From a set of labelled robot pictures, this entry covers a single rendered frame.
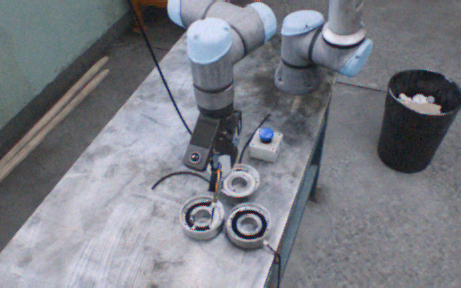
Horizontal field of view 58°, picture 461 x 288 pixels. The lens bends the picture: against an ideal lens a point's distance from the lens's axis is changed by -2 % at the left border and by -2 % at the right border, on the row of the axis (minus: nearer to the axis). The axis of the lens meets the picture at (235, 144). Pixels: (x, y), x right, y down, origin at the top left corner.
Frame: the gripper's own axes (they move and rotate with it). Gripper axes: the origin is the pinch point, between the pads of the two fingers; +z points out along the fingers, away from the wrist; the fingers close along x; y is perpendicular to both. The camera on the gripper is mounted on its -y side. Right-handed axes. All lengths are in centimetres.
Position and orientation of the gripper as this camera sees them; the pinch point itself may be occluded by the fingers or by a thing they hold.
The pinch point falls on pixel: (217, 175)
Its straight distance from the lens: 93.9
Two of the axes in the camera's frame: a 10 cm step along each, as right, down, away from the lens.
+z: 0.4, 7.0, 7.2
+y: 3.4, -6.8, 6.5
